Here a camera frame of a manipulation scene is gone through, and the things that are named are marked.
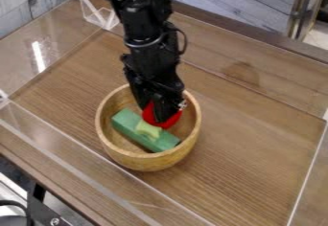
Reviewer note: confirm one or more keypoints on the green rectangular block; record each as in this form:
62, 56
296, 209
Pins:
125, 120

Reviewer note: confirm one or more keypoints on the red plush fruit green leaf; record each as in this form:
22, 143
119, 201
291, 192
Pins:
149, 127

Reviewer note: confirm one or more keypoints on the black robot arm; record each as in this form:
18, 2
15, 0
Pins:
145, 19

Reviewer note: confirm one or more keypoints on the wooden table leg background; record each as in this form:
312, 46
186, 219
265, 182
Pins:
301, 18

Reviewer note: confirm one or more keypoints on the wooden bowl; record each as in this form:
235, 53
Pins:
125, 151

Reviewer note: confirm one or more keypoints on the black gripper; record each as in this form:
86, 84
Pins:
150, 70

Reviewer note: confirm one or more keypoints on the black table frame bracket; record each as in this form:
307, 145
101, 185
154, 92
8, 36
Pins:
43, 216

